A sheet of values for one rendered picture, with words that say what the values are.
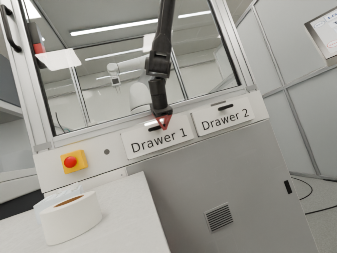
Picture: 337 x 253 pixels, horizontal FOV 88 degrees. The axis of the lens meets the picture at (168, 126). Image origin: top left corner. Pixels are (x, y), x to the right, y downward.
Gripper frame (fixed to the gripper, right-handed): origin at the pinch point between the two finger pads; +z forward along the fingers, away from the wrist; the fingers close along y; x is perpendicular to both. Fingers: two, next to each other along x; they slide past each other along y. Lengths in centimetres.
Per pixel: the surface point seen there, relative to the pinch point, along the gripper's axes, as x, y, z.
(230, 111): -32.1, 1.0, 2.3
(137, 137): 11.1, 1.7, 2.3
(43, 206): 33.9, -29.2, -6.7
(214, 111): -24.6, 2.3, 0.7
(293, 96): -159, 66, 45
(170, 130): -2.8, 1.0, 3.1
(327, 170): -160, 16, 108
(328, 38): -78, -3, -21
